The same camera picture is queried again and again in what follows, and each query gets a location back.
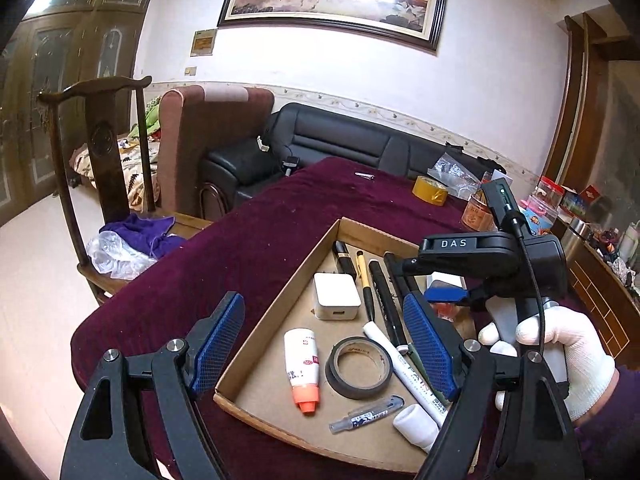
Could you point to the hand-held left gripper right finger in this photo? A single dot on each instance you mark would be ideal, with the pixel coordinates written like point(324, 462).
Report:
point(430, 350)

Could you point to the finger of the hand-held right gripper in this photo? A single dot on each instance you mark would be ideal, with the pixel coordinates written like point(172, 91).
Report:
point(405, 277)
point(447, 294)

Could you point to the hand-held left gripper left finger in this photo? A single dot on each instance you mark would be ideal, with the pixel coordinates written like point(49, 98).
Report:
point(220, 340)

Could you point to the red item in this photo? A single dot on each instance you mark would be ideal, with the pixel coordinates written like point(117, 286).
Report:
point(447, 312)

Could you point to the green stick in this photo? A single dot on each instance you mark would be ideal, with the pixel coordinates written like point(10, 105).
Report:
point(419, 367)

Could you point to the black marker pen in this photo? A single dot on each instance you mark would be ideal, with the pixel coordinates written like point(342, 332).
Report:
point(385, 300)

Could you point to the white marker pen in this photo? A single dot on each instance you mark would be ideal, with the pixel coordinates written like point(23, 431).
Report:
point(410, 375)

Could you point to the yellow black pen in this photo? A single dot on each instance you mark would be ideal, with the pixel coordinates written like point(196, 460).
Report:
point(365, 285)

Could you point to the black gold tube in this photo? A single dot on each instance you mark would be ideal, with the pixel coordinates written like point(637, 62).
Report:
point(344, 260)

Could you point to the white plug charger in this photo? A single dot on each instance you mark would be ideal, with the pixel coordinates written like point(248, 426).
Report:
point(335, 295)

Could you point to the white plastic tube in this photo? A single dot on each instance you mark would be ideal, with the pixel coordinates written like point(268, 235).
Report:
point(412, 425)

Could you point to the white glue bottle orange cap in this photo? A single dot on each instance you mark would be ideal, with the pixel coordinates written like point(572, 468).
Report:
point(300, 355)

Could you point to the clear syringe blue tip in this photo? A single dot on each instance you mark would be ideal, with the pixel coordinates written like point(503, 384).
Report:
point(365, 414)

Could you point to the black tape roll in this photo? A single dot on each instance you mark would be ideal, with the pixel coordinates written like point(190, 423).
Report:
point(335, 375)

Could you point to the person's right hand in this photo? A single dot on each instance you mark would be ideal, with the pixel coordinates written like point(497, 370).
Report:
point(585, 355)

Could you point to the jar with orange label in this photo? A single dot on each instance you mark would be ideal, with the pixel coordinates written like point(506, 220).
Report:
point(475, 215)

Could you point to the clear jar blue label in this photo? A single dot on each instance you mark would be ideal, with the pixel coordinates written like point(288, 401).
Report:
point(542, 222)

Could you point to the metal thermos flask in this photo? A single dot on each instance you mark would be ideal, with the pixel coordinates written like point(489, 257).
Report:
point(575, 245)

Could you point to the red lid clear jar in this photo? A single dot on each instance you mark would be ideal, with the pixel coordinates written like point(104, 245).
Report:
point(550, 187)

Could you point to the yellow tape roll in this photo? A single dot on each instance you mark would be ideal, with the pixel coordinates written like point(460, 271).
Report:
point(422, 187)

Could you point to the colourful cardboard box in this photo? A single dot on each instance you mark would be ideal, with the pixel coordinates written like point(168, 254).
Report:
point(580, 205)

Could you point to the clear bag silver contents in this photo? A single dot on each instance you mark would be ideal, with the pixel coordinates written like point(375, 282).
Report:
point(452, 172)

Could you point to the wooden brick pattern counter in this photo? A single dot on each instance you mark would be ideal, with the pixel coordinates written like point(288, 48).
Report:
point(595, 290)

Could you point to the metal nail clipper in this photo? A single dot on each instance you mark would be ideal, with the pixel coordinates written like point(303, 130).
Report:
point(365, 175)

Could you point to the purple tablecloth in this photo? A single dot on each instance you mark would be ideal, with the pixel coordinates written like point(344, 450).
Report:
point(260, 220)

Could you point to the purple cloth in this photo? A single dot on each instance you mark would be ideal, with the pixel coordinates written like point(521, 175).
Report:
point(145, 232)

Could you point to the white green cup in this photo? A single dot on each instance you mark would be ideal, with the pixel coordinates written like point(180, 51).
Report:
point(630, 242)

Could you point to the clear plastic bag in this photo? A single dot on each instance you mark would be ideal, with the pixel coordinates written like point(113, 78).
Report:
point(112, 260)

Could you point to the small black plug adapter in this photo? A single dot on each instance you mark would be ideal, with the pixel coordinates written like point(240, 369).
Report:
point(290, 166)

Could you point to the black leather sofa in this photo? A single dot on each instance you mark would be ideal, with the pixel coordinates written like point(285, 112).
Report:
point(325, 135)

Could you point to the leaf patterned blanket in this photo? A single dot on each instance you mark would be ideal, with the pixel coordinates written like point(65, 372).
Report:
point(135, 180)

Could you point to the small white plug adapter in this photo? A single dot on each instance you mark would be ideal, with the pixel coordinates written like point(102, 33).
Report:
point(263, 144)

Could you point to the dark wooden chair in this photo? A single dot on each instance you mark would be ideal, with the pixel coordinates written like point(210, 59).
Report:
point(102, 160)

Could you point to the brown armchair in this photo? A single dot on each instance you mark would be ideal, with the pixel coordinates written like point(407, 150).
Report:
point(210, 120)

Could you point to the green cloth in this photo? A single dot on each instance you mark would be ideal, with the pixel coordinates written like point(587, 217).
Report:
point(152, 115)

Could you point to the wooden cabinet doors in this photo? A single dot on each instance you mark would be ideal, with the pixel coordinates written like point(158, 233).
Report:
point(60, 60)

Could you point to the wall switch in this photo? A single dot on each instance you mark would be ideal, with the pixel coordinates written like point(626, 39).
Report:
point(190, 71)

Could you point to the gold wall plaque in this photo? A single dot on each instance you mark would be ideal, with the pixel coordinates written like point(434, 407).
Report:
point(204, 42)

